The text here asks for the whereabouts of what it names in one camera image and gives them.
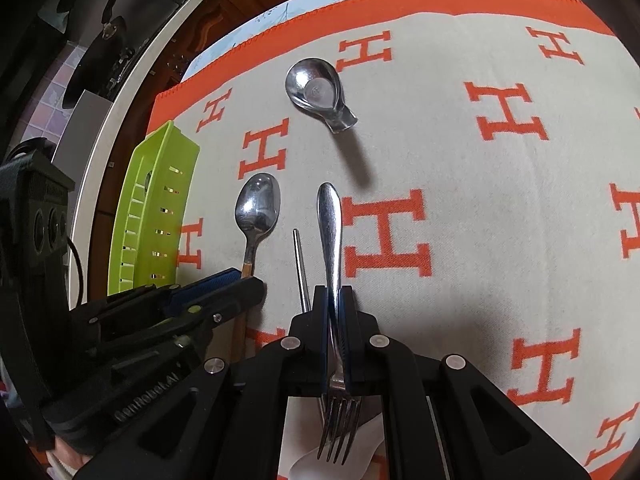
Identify black cable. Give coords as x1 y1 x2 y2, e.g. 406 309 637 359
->
64 236 85 307

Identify metal spoon with wooden handle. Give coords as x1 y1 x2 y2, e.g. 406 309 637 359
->
231 172 282 361

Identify stainless steel panel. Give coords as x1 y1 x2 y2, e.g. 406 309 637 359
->
50 89 115 166

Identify black gas stove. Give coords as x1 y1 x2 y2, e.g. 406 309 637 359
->
75 0 183 96

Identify person's left hand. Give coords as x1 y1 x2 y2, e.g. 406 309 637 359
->
47 435 98 480

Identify green plastic utensil tray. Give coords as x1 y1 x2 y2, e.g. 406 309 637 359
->
107 120 201 297

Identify light blue floral tablecloth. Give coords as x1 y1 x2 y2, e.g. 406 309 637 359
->
177 0 571 83

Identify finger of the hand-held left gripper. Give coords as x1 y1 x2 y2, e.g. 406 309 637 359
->
171 276 267 344
169 267 242 314

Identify metal chopstick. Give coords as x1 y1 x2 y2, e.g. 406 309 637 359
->
292 228 312 313

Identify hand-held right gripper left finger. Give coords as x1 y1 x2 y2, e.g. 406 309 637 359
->
95 285 332 480

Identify orange and beige printed blanket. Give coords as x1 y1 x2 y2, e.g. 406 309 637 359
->
145 0 640 480

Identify metal fork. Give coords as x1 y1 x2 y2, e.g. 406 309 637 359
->
316 182 363 465

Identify white kitchen countertop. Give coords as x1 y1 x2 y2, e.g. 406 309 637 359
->
69 0 271 266

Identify white plastic spoon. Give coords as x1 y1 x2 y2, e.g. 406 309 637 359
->
287 410 388 480

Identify short metal soup spoon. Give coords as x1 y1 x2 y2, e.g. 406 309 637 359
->
285 57 359 135

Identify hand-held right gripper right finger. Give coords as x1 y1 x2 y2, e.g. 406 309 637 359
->
338 285 592 480

